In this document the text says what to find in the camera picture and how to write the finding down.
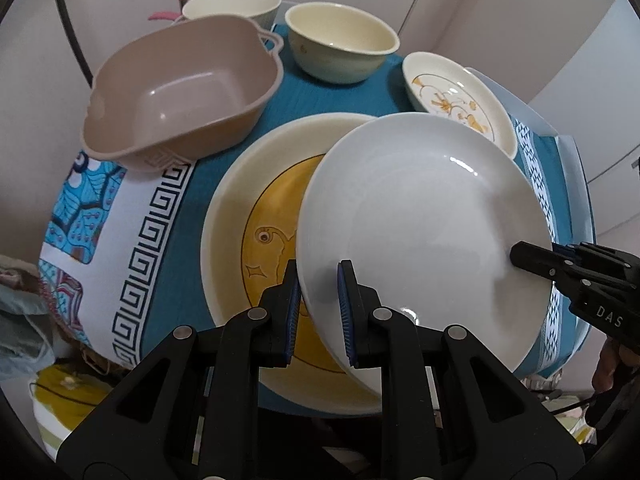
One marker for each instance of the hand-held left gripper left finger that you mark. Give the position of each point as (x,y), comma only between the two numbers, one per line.
(292,310)

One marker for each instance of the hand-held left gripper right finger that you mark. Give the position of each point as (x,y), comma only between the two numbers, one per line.
(345,310)

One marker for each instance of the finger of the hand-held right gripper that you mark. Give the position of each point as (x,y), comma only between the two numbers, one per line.
(530,257)
(600,255)

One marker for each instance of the plain white plate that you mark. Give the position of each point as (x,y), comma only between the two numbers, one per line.
(425,210)

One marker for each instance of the small floral cream plate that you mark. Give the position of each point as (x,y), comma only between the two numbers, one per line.
(450,95)

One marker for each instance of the beige square plastic basin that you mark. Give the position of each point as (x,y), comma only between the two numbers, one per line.
(175,95)

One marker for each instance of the cream bowl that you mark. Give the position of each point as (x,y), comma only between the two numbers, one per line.
(340,62)
(225,5)

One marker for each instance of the person's right hand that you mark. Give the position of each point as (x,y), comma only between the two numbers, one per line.
(606,367)

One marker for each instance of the large cream plate yellow centre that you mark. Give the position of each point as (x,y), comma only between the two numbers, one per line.
(235,200)

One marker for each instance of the teal patterned tablecloth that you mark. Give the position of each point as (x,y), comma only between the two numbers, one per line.
(310,100)

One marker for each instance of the yellow striped bedsheet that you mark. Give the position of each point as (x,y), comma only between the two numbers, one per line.
(65,410)

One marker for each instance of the grey blue cloth pile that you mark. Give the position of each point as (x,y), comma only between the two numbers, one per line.
(22,320)

